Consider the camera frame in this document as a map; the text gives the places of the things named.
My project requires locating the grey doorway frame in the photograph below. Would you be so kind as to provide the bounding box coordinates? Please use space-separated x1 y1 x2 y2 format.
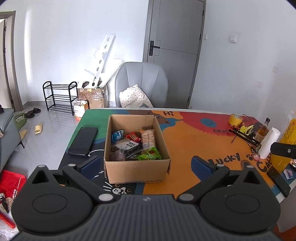
0 11 24 112

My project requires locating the taped brown carton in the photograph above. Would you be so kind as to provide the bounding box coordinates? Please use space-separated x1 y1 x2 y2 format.
77 85 109 109

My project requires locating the dark purple snack packet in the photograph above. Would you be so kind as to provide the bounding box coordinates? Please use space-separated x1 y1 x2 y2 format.
109 149 127 162

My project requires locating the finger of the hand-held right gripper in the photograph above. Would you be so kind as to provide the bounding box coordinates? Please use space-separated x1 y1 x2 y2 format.
270 142 296 160

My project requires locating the colourful cartoon table mat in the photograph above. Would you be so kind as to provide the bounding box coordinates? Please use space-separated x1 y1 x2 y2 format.
59 108 285 200

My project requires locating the brown glass bottle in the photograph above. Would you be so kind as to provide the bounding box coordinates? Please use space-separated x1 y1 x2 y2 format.
257 118 271 143

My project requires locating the white paper roll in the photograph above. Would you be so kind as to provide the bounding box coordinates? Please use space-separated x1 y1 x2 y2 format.
258 127 281 160

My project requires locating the yellow crumpled wrapper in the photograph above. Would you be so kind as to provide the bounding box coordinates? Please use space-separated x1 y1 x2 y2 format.
239 124 255 135

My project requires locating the grey sofa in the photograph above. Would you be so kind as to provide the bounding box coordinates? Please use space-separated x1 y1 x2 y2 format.
0 108 25 172

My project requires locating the grey armchair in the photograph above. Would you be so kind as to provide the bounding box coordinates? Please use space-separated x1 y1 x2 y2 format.
115 62 168 108

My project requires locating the white flat panel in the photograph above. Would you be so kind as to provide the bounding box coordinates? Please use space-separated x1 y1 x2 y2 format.
100 58 124 88

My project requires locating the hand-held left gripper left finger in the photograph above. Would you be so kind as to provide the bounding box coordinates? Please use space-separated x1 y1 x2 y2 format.
26 156 121 205

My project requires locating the yellow tape roll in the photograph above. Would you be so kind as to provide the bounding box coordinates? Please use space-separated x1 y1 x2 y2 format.
228 113 243 126

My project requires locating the tall yellow packet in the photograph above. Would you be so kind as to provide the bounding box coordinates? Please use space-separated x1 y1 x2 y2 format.
270 111 296 172

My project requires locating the grey door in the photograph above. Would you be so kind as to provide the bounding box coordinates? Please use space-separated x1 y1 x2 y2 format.
142 0 207 108

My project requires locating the red candy packet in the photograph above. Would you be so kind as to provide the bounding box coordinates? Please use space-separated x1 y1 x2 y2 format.
126 131 142 143

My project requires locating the cardboard box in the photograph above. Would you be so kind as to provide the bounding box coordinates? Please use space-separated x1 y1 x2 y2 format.
104 114 172 184

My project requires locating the white foam board with holes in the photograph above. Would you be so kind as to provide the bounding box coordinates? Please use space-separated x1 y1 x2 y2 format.
84 33 115 89

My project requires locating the black snack packet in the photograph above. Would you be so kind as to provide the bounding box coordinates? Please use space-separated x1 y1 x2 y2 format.
113 138 143 156

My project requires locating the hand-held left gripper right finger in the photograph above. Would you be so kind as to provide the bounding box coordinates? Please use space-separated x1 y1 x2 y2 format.
177 156 267 205

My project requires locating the red bag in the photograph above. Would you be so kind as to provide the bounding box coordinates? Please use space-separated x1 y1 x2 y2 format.
0 170 27 200

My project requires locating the white dotted pillow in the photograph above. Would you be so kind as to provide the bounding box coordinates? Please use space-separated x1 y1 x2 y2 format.
119 84 154 108

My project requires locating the black shoe rack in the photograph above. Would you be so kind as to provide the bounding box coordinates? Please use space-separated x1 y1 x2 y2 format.
43 81 78 116

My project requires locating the black door handle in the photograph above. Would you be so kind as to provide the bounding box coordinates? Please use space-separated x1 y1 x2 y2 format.
149 40 161 56

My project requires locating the red stick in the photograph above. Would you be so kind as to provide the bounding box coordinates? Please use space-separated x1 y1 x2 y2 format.
0 212 16 229

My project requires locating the phone with photo screen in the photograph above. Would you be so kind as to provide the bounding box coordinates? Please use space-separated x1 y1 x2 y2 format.
267 166 291 198

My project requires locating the black smartphone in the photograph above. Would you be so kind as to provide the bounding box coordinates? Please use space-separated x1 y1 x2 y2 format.
68 127 99 158

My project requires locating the green snack packet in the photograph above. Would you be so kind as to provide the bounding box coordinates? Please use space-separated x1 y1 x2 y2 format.
137 148 163 161

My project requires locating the white bucket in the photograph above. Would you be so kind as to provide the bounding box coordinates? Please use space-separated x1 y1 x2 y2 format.
73 100 89 118

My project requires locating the green floor mat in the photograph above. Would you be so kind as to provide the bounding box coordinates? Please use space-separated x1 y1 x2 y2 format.
14 112 30 129

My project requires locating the blue snack packet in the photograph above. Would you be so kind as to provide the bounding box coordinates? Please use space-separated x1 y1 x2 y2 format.
112 130 125 143

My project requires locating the white plastic bag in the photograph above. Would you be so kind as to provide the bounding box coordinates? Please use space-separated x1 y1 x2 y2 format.
0 192 19 240

